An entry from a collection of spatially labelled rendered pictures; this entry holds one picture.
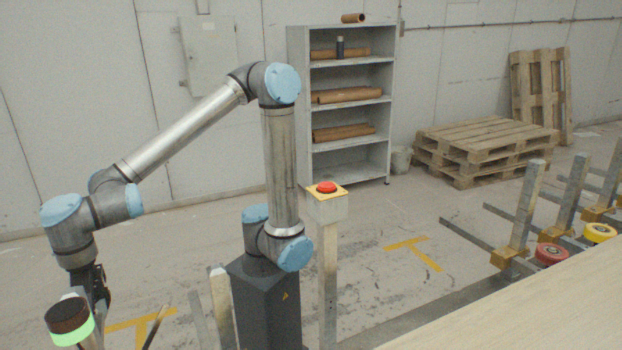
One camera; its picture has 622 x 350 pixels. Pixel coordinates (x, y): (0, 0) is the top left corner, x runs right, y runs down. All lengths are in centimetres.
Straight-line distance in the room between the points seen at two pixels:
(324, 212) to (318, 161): 300
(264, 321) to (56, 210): 96
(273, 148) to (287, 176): 11
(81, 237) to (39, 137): 245
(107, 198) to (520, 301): 106
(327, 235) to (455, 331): 36
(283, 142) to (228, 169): 237
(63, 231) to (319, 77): 291
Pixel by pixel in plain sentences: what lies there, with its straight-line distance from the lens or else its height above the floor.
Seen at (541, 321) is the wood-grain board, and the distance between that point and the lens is 105.
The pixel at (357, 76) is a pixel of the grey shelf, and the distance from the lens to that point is 374.
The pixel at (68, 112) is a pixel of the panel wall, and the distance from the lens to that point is 332.
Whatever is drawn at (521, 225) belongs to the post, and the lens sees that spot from 138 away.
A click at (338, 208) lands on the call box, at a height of 119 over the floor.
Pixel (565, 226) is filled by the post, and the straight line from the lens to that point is 161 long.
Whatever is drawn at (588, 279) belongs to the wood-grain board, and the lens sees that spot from 125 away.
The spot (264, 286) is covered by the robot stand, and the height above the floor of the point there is 60.
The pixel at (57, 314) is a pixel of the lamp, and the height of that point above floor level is 115.
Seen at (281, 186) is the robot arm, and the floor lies 106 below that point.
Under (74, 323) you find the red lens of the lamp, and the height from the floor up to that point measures 114.
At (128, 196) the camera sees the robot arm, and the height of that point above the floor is 117.
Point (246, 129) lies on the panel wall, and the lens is 339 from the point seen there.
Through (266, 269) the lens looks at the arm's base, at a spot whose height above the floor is 64.
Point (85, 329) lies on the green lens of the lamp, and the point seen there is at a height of 111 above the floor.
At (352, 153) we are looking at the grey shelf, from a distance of 391.
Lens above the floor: 156
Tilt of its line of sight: 23 degrees down
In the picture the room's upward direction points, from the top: 2 degrees counter-clockwise
